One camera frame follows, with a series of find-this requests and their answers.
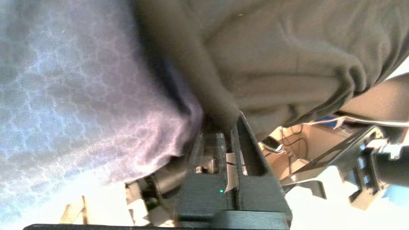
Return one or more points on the blue bed sheet mattress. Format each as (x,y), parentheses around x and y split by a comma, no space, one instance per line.
(80,95)

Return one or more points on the white robot body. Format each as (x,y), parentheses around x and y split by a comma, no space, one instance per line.
(319,207)

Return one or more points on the small black oval device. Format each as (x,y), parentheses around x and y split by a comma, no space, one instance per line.
(271,143)

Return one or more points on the black printed t-shirt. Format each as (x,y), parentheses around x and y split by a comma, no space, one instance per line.
(271,64)

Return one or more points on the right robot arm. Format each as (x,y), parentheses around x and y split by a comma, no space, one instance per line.
(393,167)

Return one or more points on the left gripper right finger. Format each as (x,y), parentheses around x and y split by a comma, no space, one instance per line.
(260,195)

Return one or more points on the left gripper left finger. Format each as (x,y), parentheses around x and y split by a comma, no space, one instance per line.
(201,195)

